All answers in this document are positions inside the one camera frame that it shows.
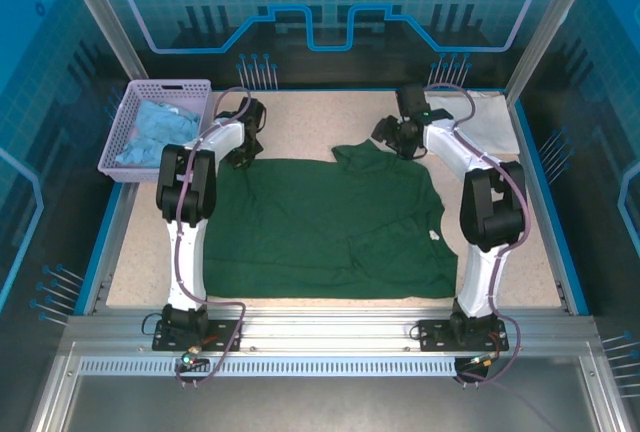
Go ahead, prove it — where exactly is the green t-shirt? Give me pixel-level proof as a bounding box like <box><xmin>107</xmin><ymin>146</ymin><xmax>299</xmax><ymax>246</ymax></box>
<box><xmin>202</xmin><ymin>140</ymin><xmax>459</xmax><ymax>302</ymax></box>

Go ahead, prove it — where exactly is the lavender plastic basket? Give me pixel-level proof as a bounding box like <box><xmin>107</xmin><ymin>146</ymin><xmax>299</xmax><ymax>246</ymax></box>
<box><xmin>97</xmin><ymin>78</ymin><xmax>213</xmax><ymax>184</ymax></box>

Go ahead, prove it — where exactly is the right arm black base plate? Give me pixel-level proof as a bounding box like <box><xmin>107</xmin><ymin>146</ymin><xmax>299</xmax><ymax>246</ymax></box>
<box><xmin>417</xmin><ymin>319</ymin><xmax>511</xmax><ymax>353</ymax></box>

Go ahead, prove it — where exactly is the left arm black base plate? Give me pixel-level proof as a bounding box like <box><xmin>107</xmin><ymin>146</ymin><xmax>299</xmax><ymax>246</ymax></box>
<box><xmin>152</xmin><ymin>319</ymin><xmax>244</xmax><ymax>353</ymax></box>

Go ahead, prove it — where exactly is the aluminium mounting rail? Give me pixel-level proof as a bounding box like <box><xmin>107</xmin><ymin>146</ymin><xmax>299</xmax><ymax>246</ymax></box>
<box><xmin>67</xmin><ymin>305</ymin><xmax>596</xmax><ymax>356</ymax></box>

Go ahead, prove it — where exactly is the folded white t-shirt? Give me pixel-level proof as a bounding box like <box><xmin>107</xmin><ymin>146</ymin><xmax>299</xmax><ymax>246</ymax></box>
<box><xmin>427</xmin><ymin>91</ymin><xmax>521</xmax><ymax>156</ymax></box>

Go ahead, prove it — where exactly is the crumpled light blue t-shirt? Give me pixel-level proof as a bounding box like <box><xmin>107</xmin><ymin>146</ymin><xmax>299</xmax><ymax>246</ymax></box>
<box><xmin>115</xmin><ymin>99</ymin><xmax>202</xmax><ymax>168</ymax></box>

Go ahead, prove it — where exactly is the aluminium frame post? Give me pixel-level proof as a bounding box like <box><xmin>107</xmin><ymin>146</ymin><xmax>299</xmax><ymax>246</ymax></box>
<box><xmin>577</xmin><ymin>346</ymin><xmax>634</xmax><ymax>432</ymax></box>
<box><xmin>29</xmin><ymin>316</ymin><xmax>81</xmax><ymax>432</ymax></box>
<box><xmin>53</xmin><ymin>0</ymin><xmax>150</xmax><ymax>81</ymax></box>
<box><xmin>504</xmin><ymin>0</ymin><xmax>604</xmax><ymax>98</ymax></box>

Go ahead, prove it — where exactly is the cable connector with LED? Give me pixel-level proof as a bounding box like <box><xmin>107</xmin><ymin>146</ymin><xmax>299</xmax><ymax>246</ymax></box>
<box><xmin>467</xmin><ymin>351</ymin><xmax>501</xmax><ymax>368</ymax></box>
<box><xmin>174</xmin><ymin>349</ymin><xmax>209</xmax><ymax>373</ymax></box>

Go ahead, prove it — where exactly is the slotted grey cable duct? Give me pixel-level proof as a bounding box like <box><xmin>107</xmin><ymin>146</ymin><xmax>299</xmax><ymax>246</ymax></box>
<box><xmin>79</xmin><ymin>356</ymin><xmax>459</xmax><ymax>378</ymax></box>

